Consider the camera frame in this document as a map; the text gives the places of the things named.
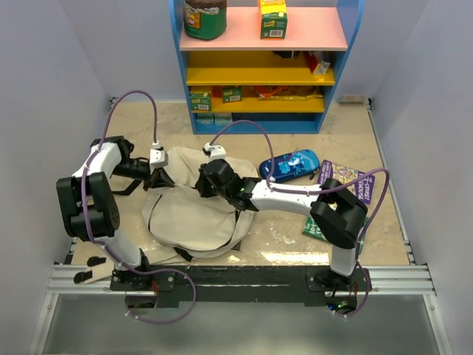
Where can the blue pencil case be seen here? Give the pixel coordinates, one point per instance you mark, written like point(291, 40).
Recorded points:
point(291, 166)

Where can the light blue box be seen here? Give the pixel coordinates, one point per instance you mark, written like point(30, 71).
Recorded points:
point(205, 118)
point(222, 118)

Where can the small white pink eraser box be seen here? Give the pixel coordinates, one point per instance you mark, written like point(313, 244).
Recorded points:
point(353, 99)

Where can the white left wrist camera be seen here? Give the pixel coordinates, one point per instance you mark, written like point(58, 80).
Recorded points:
point(158, 157)

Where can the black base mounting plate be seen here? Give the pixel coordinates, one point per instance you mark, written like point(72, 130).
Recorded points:
point(309, 285)

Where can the green box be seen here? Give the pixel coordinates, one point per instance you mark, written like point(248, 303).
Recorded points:
point(231, 94)
point(200, 100)

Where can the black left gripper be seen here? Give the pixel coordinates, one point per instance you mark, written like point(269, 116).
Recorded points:
point(158, 179)

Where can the blue colourful shelf unit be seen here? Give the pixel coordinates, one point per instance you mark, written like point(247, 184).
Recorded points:
point(239, 57)

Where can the green box lower middle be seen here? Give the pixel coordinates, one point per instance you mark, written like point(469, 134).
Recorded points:
point(231, 94)

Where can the green Treehouse book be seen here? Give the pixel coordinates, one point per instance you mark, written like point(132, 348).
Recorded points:
point(311, 229)

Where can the green box lower left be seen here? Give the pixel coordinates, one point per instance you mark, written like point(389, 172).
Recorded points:
point(200, 100)

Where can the aluminium frame rail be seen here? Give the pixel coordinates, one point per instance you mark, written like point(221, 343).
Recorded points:
point(401, 315)

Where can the light blue box left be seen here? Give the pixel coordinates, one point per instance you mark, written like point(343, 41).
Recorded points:
point(205, 118)

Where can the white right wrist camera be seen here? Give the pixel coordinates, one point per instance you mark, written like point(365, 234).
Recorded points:
point(214, 152)

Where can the purple Treehouse book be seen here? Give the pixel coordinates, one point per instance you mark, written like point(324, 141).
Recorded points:
point(363, 189)

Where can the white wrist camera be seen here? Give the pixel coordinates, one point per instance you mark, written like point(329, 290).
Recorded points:
point(158, 157)
point(214, 152)

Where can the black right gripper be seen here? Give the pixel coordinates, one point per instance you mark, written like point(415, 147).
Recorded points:
point(202, 185)

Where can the dark Tale of Two Cities book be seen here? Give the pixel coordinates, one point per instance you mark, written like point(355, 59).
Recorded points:
point(237, 246)

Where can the green yellow carton top shelf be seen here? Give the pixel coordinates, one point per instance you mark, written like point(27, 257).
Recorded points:
point(273, 19)

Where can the red white box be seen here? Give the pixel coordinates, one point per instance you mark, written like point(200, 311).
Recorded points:
point(318, 62)

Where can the beige canvas backpack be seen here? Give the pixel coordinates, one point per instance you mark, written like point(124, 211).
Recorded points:
point(174, 225)

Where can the green brown jar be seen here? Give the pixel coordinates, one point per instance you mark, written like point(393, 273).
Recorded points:
point(205, 20)

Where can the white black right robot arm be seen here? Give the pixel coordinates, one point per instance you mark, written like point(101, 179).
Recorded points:
point(338, 213)

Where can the orange yellow snack packets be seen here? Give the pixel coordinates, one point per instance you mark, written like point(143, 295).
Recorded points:
point(287, 93)

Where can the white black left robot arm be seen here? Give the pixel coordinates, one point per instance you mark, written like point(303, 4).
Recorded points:
point(89, 210)

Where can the light blue box right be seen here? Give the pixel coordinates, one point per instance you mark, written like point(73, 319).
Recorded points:
point(222, 118)

